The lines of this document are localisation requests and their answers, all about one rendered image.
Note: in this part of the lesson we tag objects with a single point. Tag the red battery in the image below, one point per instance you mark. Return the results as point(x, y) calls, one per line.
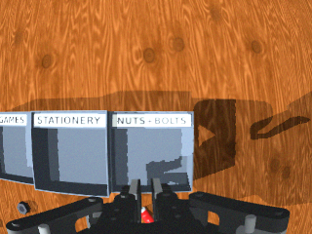
point(146, 215)

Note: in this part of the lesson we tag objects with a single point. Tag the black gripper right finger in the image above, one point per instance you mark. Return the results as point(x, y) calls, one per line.
point(235, 216)

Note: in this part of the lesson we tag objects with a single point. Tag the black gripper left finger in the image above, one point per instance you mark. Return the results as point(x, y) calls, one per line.
point(102, 218)

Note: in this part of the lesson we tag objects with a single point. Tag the grey rack of labelled bins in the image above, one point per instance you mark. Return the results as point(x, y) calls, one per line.
point(71, 160)

